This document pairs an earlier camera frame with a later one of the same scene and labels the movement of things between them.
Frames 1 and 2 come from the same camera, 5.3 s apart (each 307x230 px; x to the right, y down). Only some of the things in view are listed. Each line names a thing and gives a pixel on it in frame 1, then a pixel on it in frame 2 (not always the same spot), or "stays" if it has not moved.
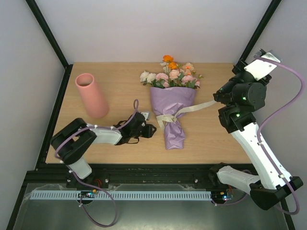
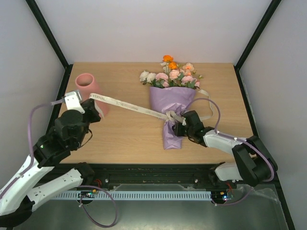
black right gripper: [221, 96] → [180, 129]
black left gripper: [149, 132] → [89, 105]
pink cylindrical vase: [92, 98] stays
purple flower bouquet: [172, 89] stays
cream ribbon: [173, 118] → [100, 100]
